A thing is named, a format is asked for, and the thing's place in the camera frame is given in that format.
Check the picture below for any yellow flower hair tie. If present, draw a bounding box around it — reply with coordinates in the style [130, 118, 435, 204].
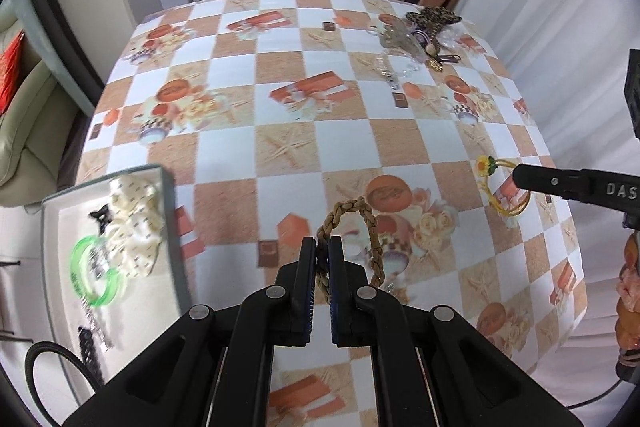
[474, 155, 533, 216]

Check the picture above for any braided tan rope bracelet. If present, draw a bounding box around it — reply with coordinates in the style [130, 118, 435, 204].
[316, 196, 388, 303]

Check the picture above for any cream polka dot scrunchie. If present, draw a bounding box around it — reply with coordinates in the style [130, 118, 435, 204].
[104, 174, 164, 279]

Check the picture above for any green translucent bangle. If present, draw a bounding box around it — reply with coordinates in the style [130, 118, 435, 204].
[70, 235, 122, 307]

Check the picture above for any silver rhinestone star hairclip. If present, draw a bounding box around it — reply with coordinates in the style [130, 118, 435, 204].
[80, 297, 114, 351]

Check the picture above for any small black claw clip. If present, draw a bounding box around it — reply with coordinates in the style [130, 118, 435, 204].
[89, 205, 113, 235]

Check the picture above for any black beaded barrette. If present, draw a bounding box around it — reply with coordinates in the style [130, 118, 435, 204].
[78, 326, 104, 386]

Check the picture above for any grey jewelry tray box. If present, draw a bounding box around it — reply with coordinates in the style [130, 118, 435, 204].
[41, 165, 192, 381]

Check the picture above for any green leather sofa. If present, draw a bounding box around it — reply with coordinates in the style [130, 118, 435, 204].
[0, 0, 84, 208]

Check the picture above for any red cushion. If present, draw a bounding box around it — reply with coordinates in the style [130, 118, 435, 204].
[0, 30, 25, 116]

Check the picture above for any clear bead bracelet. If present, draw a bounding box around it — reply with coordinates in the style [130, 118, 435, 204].
[371, 48, 421, 91]

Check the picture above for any black cable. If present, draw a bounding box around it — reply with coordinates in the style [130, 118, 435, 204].
[24, 340, 103, 427]

